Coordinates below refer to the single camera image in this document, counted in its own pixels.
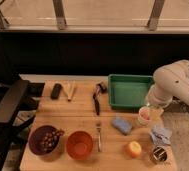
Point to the crumpled blue cloth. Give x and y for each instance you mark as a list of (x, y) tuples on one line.
[(160, 135)]

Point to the pale yellow banana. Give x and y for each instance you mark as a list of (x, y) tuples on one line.
[(69, 90)]

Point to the blue sponge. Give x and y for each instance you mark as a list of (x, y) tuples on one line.
[(122, 125)]

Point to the black handled brush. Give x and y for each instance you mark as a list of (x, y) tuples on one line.
[(101, 88)]

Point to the black office chair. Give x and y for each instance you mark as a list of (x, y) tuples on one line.
[(19, 96)]

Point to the metal fork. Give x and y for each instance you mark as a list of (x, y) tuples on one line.
[(99, 129)]

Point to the white cup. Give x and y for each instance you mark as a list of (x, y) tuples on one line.
[(144, 117)]

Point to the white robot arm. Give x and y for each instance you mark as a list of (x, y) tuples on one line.
[(170, 81)]

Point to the green plastic tray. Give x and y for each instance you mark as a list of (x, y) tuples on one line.
[(128, 91)]

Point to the black rectangular block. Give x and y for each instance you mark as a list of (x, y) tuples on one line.
[(56, 91)]

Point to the orange bowl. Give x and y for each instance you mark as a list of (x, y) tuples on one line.
[(79, 145)]

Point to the purple bowl with grapes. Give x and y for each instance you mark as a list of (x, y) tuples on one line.
[(44, 139)]

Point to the metal can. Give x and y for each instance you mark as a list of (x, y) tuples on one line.
[(158, 155)]

